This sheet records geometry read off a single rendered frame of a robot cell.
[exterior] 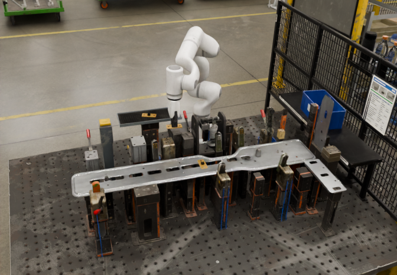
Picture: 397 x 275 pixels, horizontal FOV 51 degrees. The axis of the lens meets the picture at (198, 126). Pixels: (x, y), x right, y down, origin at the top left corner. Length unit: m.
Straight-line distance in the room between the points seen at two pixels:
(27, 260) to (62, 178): 0.65
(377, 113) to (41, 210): 2.02
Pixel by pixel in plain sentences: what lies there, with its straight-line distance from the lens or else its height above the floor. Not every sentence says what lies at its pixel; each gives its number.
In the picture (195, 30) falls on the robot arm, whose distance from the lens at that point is 2.32.
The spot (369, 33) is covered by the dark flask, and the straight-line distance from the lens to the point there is 2.73.
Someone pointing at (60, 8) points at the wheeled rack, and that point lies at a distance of 8.12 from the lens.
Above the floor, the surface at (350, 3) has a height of 1.36.
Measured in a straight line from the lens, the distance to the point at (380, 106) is 2.58.
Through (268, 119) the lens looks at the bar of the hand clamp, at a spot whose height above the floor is 1.15.
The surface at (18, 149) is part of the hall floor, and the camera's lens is 4.52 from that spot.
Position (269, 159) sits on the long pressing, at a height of 1.00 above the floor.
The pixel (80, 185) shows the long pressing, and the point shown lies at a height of 1.00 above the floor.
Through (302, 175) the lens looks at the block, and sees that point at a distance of 2.40.
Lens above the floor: 2.40
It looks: 31 degrees down
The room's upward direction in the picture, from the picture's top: 2 degrees clockwise
